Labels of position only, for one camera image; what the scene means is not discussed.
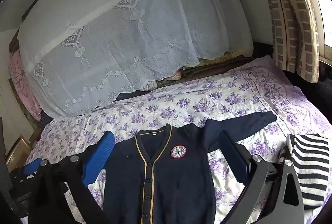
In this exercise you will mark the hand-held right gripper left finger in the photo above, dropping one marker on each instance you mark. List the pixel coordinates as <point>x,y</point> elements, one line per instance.
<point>98,156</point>

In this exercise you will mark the dark blue cloth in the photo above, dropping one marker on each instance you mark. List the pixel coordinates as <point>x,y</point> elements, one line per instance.
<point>134,95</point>

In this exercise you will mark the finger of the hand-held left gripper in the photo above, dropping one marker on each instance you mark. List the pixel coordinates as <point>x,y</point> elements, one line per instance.
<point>32,166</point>

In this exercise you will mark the window with pale frame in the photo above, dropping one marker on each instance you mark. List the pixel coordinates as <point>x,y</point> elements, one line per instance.
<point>324,6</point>

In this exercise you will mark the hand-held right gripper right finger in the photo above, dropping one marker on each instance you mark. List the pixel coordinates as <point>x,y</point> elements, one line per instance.
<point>238,161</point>

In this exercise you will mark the pink patterned pillow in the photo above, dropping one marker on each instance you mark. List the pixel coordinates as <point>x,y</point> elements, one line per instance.
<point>177,74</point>

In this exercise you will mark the white lace cloth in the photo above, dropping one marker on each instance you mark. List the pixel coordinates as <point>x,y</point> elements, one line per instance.
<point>116,45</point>

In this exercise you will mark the pink floral pillow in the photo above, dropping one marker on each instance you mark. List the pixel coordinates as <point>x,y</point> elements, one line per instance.
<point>23,89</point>

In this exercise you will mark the purple floral bed sheet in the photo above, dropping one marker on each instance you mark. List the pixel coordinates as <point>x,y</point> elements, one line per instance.
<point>194,107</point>

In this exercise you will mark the beige framed board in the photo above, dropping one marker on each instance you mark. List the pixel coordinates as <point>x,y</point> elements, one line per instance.
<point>18,149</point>

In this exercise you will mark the black white striped garment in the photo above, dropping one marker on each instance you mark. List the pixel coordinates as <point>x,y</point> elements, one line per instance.
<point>308,161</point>

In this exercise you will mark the dark wooden board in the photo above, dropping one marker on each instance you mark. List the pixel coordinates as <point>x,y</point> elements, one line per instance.
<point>220,64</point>

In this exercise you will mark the brown checked curtain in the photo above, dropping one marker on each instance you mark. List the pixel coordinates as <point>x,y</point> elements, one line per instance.
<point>285,19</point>

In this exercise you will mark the navy blue knit cardigan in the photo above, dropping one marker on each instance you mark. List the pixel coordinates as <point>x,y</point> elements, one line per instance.
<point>176,182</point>

